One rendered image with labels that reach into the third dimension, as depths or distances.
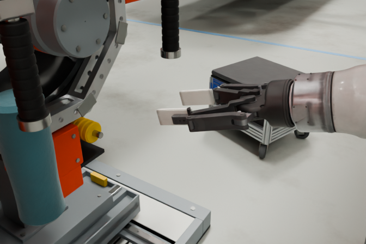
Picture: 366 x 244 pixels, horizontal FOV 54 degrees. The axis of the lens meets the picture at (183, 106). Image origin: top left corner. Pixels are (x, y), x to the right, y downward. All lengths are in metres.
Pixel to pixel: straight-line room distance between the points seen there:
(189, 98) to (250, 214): 0.85
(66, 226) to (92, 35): 0.63
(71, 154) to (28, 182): 0.22
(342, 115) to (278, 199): 1.05
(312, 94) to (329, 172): 1.25
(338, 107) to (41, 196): 0.53
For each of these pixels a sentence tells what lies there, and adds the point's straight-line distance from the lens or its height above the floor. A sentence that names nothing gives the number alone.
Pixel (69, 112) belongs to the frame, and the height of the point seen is 0.61.
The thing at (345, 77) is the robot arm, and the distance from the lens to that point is 0.53.
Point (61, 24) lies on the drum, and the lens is 0.62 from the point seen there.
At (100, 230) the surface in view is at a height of 0.17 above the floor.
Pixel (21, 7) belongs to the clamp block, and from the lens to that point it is 0.48.
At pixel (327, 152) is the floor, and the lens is 1.89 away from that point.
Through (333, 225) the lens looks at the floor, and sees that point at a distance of 1.50.
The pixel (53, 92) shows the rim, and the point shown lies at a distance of 0.94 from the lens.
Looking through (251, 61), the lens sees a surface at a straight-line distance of 1.94.
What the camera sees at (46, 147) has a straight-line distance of 0.68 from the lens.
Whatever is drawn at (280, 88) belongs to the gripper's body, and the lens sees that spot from 0.55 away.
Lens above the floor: 1.01
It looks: 28 degrees down
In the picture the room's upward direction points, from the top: straight up
